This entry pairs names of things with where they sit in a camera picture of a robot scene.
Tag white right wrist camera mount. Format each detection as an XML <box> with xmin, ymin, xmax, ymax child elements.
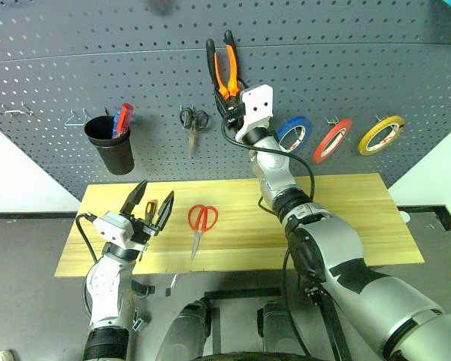
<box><xmin>235</xmin><ymin>84</ymin><xmax>275</xmax><ymax>144</ymax></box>

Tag black plastic cup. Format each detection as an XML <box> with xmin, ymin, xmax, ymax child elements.
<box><xmin>83</xmin><ymin>114</ymin><xmax>136</xmax><ymax>177</ymax></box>

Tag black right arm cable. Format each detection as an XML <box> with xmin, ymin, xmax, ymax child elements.
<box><xmin>219</xmin><ymin>115</ymin><xmax>317</xmax><ymax>214</ymax></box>

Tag red tape roll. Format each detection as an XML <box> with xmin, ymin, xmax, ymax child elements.
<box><xmin>311</xmin><ymin>118</ymin><xmax>354</xmax><ymax>165</ymax></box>

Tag dark rounded robot leg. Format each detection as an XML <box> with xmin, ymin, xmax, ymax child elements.
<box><xmin>256</xmin><ymin>299</ymin><xmax>306</xmax><ymax>361</ymax></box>
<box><xmin>164</xmin><ymin>298</ymin><xmax>213</xmax><ymax>361</ymax></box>

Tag red-handled screwdriver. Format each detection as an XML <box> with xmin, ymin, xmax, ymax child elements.
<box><xmin>116</xmin><ymin>102</ymin><xmax>135</xmax><ymax>139</ymax></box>

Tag blue-handled screwdriver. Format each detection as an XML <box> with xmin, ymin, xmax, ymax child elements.
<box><xmin>111</xmin><ymin>108</ymin><xmax>123</xmax><ymax>139</ymax></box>

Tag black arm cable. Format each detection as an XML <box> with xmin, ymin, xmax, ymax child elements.
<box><xmin>74</xmin><ymin>212</ymin><xmax>99</xmax><ymax>264</ymax></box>
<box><xmin>219</xmin><ymin>115</ymin><xmax>317</xmax><ymax>214</ymax></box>

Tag black strap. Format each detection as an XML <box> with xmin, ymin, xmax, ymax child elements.
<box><xmin>304</xmin><ymin>280</ymin><xmax>356</xmax><ymax>361</ymax></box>

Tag red-handled scissors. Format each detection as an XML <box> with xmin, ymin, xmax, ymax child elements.
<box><xmin>187</xmin><ymin>204</ymin><xmax>219</xmax><ymax>262</ymax></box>

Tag small orange-handled cutter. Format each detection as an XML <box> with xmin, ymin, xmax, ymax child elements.
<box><xmin>144</xmin><ymin>199</ymin><xmax>159</xmax><ymax>223</ymax></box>

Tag dark grey perforated pegboard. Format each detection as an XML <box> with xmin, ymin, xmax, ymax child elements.
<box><xmin>0</xmin><ymin>0</ymin><xmax>451</xmax><ymax>201</ymax></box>

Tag black-handled scissors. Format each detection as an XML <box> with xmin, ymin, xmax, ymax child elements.
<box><xmin>178</xmin><ymin>106</ymin><xmax>210</xmax><ymax>157</ymax></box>

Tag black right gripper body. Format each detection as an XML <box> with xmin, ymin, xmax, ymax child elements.
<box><xmin>213</xmin><ymin>92</ymin><xmax>247</xmax><ymax>128</ymax></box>

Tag black table bracket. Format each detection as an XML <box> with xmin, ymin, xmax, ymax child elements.
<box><xmin>130</xmin><ymin>279</ymin><xmax>156</xmax><ymax>299</ymax></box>

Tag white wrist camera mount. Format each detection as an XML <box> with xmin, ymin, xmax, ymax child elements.
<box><xmin>93</xmin><ymin>211</ymin><xmax>150</xmax><ymax>251</ymax></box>
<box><xmin>235</xmin><ymin>84</ymin><xmax>275</xmax><ymax>144</ymax></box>

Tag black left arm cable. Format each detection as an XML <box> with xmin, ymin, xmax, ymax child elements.
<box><xmin>74</xmin><ymin>212</ymin><xmax>99</xmax><ymax>264</ymax></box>

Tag silver metal clip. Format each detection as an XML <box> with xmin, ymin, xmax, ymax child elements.
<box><xmin>132</xmin><ymin>307</ymin><xmax>147</xmax><ymax>332</ymax></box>

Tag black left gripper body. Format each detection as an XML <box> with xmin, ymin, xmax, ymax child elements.
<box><xmin>129</xmin><ymin>215</ymin><xmax>156</xmax><ymax>249</ymax></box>

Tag white wire pegboard hook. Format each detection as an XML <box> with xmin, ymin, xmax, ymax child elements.
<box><xmin>2</xmin><ymin>102</ymin><xmax>35</xmax><ymax>119</ymax></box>
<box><xmin>65</xmin><ymin>108</ymin><xmax>90</xmax><ymax>126</ymax></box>

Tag blue tape roll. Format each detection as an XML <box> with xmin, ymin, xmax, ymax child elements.
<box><xmin>276</xmin><ymin>115</ymin><xmax>313</xmax><ymax>153</ymax></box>

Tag yellow tape roll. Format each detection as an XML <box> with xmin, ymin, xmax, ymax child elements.
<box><xmin>357</xmin><ymin>115</ymin><xmax>407</xmax><ymax>157</ymax></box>

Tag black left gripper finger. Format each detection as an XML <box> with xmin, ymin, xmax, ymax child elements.
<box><xmin>120</xmin><ymin>179</ymin><xmax>149</xmax><ymax>219</ymax></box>
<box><xmin>150</xmin><ymin>190</ymin><xmax>175</xmax><ymax>238</ymax></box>

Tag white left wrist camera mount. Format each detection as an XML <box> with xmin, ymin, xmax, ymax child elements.
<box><xmin>93</xmin><ymin>211</ymin><xmax>150</xmax><ymax>251</ymax></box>

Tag orange and black pliers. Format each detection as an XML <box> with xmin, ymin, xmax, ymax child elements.
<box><xmin>205</xmin><ymin>29</ymin><xmax>246</xmax><ymax>101</ymax></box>

